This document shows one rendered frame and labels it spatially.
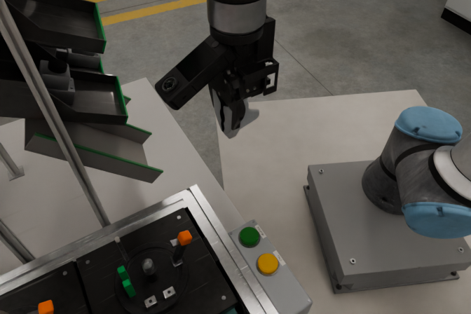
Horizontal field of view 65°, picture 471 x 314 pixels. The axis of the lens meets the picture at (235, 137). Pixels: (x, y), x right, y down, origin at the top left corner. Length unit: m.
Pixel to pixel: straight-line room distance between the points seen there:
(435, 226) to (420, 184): 0.08
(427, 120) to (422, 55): 2.52
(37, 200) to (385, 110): 1.07
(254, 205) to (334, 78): 1.96
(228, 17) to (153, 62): 2.51
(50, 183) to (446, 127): 0.96
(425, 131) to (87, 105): 0.63
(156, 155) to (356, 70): 2.11
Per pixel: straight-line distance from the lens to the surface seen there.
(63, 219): 1.05
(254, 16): 0.47
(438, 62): 3.28
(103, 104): 0.76
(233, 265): 0.80
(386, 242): 0.88
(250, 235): 0.81
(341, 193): 0.92
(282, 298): 0.77
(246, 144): 1.11
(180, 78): 0.51
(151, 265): 0.72
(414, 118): 0.80
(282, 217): 0.97
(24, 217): 1.10
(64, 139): 0.71
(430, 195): 0.71
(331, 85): 2.76
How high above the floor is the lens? 1.68
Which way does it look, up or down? 47 degrees down
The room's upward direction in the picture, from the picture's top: straight up
